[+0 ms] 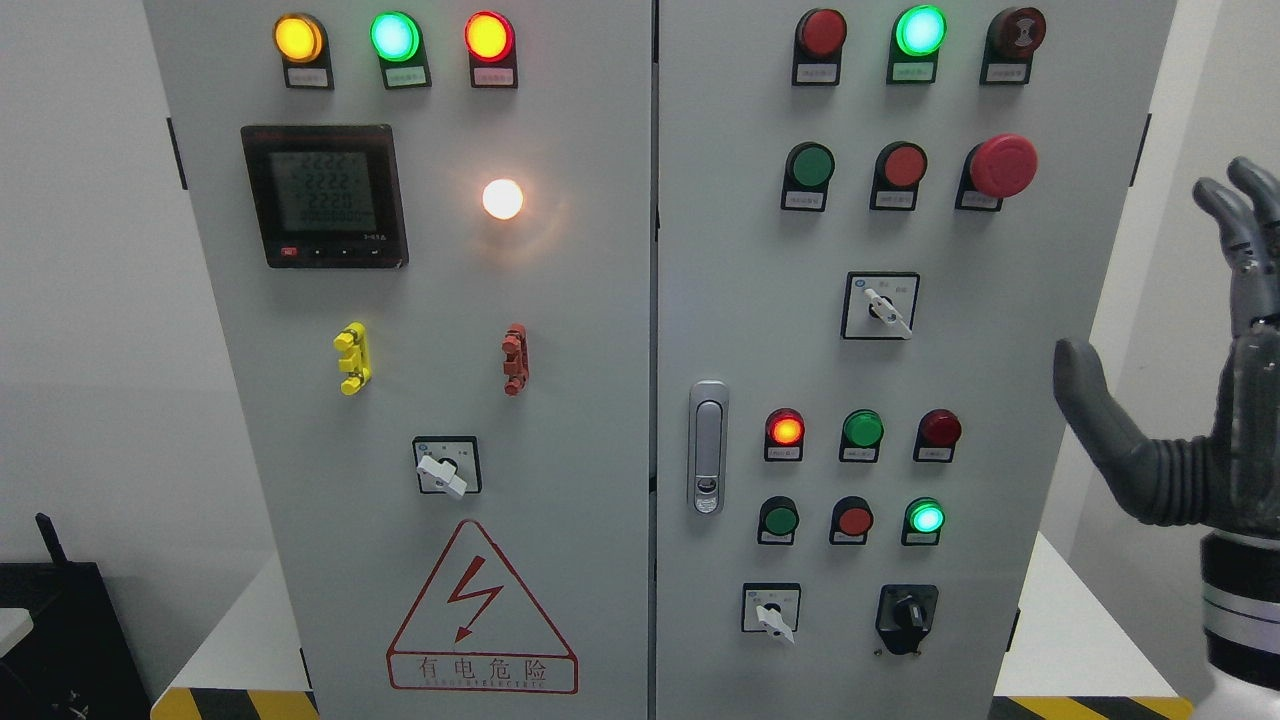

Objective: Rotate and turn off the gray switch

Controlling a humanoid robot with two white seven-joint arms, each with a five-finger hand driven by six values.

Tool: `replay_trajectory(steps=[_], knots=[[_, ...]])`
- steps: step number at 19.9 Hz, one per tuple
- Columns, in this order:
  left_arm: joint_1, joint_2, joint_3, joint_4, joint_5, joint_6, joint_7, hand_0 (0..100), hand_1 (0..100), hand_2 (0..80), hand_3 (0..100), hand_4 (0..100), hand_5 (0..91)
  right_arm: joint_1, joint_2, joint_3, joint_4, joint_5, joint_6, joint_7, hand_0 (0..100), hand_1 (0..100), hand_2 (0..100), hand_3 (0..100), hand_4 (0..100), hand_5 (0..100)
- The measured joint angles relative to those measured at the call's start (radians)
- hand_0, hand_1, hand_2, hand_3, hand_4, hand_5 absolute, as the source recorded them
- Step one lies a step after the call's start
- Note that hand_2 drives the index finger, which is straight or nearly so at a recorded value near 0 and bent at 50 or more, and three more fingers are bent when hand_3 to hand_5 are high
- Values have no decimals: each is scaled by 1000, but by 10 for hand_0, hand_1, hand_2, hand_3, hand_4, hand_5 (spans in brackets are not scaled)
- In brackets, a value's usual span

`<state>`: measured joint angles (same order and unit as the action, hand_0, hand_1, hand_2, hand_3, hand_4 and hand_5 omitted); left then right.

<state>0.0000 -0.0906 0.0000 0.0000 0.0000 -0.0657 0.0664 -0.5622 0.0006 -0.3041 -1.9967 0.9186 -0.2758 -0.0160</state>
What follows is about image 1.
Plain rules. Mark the gray robotic hand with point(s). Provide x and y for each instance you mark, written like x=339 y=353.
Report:
x=1228 y=479

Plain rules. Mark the gray rotary switch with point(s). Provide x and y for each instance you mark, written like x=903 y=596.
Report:
x=448 y=465
x=880 y=305
x=771 y=608

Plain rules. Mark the black white robot arm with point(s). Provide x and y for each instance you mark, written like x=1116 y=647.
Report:
x=1241 y=606

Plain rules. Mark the middle dark red lamp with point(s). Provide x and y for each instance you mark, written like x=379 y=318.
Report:
x=937 y=435

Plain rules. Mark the lower lit green button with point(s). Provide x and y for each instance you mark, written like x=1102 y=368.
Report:
x=922 y=522

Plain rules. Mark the middle green lamp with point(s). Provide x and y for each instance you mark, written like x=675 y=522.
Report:
x=861 y=436

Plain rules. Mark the green lamp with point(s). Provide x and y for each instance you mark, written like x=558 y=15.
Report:
x=861 y=436
x=915 y=42
x=397 y=39

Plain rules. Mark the lower red push button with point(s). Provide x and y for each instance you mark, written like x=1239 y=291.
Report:
x=851 y=521

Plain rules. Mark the red push button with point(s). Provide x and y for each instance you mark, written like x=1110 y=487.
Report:
x=900 y=167
x=851 y=521

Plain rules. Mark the red emergency stop button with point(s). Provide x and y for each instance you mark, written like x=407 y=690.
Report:
x=995 y=170

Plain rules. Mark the right gray cabinet door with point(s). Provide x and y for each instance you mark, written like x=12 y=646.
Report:
x=754 y=296

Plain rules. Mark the gray cabinet door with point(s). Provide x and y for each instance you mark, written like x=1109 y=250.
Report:
x=566 y=461
x=754 y=296

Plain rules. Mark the lit red indicator lamp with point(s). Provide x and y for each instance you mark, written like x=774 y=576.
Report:
x=784 y=436

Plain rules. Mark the upper red push button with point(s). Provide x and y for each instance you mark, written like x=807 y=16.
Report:
x=900 y=167

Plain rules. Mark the lower green push button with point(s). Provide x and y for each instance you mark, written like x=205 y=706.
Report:
x=778 y=520

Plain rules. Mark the green push button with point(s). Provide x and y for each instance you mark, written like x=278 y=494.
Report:
x=808 y=169
x=778 y=520

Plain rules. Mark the dark red buzzer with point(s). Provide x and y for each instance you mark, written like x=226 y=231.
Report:
x=1012 y=39

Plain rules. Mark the upper green push button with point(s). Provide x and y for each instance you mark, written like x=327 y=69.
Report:
x=808 y=169

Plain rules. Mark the top right green lamp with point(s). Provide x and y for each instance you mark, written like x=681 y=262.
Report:
x=915 y=42

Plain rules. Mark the top right red lamp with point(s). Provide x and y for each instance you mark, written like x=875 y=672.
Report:
x=818 y=42

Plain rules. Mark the red electric hazard sticker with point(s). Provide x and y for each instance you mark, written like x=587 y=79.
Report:
x=476 y=627

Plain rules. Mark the white glowing indicator lamp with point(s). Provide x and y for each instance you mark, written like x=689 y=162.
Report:
x=503 y=199

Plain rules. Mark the left gray cabinet door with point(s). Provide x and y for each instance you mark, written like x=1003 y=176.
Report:
x=566 y=461

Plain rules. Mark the top left red lamp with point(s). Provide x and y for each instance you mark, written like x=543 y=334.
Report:
x=491 y=46

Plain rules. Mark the top left green lamp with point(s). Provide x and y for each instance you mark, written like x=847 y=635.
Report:
x=397 y=39

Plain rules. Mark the digital power meter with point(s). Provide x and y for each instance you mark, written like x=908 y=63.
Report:
x=326 y=196

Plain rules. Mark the yellow indicator lamp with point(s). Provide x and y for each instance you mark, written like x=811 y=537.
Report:
x=303 y=44

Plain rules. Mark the black box with antenna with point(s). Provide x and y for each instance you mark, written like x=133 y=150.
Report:
x=74 y=663

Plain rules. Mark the black rotary selector switch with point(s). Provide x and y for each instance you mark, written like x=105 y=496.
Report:
x=904 y=616

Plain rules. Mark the silver door handle lock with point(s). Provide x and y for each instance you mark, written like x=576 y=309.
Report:
x=706 y=461

